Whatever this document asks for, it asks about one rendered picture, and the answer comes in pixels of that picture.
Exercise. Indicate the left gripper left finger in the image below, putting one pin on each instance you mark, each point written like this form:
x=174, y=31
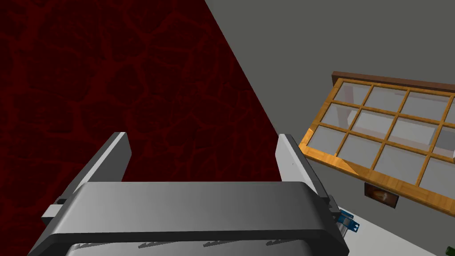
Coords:
x=106, y=161

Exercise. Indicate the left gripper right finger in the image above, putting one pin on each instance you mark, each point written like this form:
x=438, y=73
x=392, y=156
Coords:
x=295, y=163

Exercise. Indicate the small blue object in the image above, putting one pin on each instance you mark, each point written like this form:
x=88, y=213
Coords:
x=348, y=221

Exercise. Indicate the wooden framed window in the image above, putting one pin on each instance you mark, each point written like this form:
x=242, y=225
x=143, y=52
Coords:
x=387, y=138

